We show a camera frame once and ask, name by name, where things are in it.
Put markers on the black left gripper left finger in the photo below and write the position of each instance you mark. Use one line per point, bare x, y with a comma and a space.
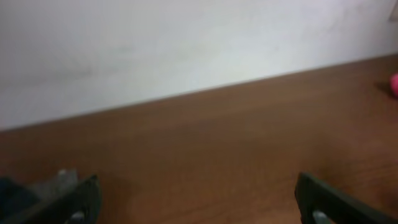
78, 204

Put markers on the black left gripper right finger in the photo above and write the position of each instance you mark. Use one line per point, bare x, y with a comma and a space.
320, 203

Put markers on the navy hoodie with white letters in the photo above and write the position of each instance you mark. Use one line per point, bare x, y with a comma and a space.
15, 198

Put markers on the red crumpled garment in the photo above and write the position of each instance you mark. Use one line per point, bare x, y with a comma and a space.
394, 85

